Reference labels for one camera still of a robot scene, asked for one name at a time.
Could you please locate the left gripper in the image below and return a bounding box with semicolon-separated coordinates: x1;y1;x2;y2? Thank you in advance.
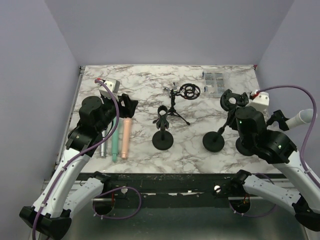
97;93;138;133

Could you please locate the pink microphone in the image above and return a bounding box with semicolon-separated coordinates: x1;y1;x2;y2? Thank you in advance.
121;117;132;159

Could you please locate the teal microphone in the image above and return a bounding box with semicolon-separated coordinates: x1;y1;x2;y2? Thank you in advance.
111;120;121;163

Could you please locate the black round-base mic stand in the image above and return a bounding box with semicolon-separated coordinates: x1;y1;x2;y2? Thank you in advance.
152;105;174;151

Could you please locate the grey mesh microphone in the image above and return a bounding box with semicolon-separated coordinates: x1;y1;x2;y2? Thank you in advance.
99;130;108;158

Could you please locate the black stand of pink microphone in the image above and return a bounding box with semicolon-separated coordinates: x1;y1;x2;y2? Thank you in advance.
202;89;241;153

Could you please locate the black tripod shock-mount stand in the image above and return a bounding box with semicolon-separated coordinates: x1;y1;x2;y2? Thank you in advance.
163;82;202;126

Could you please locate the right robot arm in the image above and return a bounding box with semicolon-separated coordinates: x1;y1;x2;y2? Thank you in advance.
220;92;320;232

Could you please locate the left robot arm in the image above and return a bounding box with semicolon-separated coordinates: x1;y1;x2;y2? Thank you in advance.
19;93;139;240

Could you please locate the black stand of white microphone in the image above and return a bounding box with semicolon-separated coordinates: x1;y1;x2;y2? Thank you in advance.
235;110;289;157

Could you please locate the white microphone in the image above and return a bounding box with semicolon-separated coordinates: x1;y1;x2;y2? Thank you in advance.
285;108;314;130

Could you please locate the clear plastic screw box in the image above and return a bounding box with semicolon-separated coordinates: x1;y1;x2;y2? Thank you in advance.
202;69;226;98

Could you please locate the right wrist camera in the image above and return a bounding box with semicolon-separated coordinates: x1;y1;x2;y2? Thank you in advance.
246;90;270;113

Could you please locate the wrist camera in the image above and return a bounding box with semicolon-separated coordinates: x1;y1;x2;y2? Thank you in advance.
246;90;270;113
96;77;120;101

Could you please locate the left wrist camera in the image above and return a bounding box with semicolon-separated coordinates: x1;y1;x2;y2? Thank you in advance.
96;77;120;101

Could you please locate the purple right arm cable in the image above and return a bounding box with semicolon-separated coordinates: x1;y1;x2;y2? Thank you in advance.
229;85;320;218

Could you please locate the aluminium frame rail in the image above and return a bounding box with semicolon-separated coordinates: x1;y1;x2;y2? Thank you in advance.
27;66;86;240

